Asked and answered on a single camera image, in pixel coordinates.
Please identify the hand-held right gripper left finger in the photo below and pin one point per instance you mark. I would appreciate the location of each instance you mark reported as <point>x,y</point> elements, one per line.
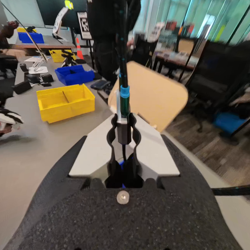
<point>91,156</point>

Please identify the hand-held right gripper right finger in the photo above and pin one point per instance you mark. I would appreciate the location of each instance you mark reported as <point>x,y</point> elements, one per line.
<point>156,156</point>

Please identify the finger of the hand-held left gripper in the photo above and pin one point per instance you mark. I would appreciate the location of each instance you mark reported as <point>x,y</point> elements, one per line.
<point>7,111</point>
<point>8,119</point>

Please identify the yellow bin with black divider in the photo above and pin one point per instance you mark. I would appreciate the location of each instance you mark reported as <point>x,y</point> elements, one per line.
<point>66,110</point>

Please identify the black power adapter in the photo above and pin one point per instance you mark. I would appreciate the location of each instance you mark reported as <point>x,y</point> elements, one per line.
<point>47,78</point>
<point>32,79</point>
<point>23,67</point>
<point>21,87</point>

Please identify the white folding stand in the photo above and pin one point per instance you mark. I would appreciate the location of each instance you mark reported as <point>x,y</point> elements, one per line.
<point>38,70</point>

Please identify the wooden board book stand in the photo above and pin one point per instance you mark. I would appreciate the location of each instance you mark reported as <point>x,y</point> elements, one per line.
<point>156,93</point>

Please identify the dark blue pouch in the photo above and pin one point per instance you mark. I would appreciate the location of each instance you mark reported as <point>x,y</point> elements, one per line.
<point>99,85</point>

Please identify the plain blue bin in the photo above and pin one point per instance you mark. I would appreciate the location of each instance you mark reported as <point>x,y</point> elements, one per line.
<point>31,38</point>

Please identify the blue compartment bin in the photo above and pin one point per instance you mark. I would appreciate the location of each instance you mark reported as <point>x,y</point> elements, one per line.
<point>78,78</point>

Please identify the blue bag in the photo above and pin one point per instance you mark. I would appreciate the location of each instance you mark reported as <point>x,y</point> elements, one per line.
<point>228,123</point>

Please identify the black white striped cloth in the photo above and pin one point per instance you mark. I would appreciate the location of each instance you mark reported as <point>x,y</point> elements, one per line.
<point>68,58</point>

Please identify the orange traffic cone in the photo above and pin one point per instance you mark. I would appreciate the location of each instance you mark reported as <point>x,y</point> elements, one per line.
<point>79,50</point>

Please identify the white printed tag card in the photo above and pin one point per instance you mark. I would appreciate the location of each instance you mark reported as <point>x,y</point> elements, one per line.
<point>59,19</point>

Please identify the printed tag sign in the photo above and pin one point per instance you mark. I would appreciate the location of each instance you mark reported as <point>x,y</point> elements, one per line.
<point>85,25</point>

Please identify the dark wall screen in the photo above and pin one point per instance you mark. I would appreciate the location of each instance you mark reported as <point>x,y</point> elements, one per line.
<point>50,11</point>

